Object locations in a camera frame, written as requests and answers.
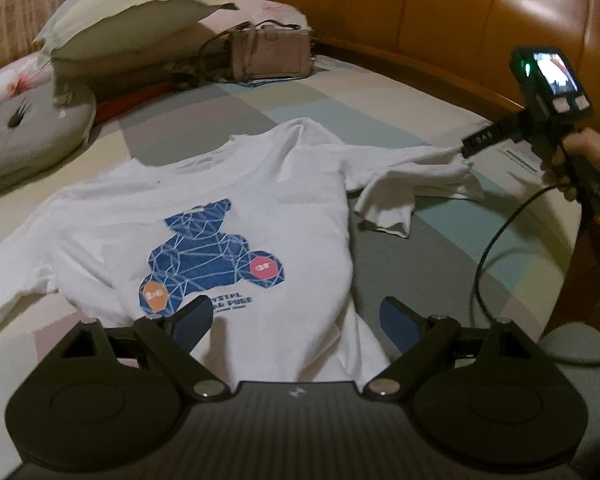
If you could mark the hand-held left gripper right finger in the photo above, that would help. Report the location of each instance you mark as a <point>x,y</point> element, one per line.
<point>400,325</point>

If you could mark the cream pillow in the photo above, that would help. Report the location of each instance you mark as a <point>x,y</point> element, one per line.
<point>130,20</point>

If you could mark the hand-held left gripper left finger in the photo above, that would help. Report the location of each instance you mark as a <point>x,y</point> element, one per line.
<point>190,325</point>

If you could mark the grey brown pillow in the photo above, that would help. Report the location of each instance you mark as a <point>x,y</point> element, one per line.
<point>130,90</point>

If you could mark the white printed long-sleeve shirt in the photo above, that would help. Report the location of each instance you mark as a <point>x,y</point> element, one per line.
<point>130,210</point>

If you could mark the pink handbag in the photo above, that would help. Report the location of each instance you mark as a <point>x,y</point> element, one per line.
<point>275,57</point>

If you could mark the pink floral pillow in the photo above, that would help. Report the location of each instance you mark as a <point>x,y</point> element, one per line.
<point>10,77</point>
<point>270,10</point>

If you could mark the red orange cloth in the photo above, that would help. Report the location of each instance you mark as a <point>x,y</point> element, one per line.
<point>125,107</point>

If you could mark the grey cushion with hole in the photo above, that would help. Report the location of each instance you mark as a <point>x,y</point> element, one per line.
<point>30,135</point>

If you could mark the beige pillow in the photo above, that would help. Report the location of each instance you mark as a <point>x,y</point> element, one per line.
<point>130,67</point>

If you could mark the bed with patchwork sheet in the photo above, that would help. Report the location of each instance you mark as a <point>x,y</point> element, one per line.
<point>430,260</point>

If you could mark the person's grey clothed leg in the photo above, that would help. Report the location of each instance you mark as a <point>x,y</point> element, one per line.
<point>580,342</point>

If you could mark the wooden headboard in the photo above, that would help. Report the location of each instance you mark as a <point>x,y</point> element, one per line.
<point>430,5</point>

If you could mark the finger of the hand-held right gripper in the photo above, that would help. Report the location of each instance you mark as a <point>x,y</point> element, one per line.
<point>485,139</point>

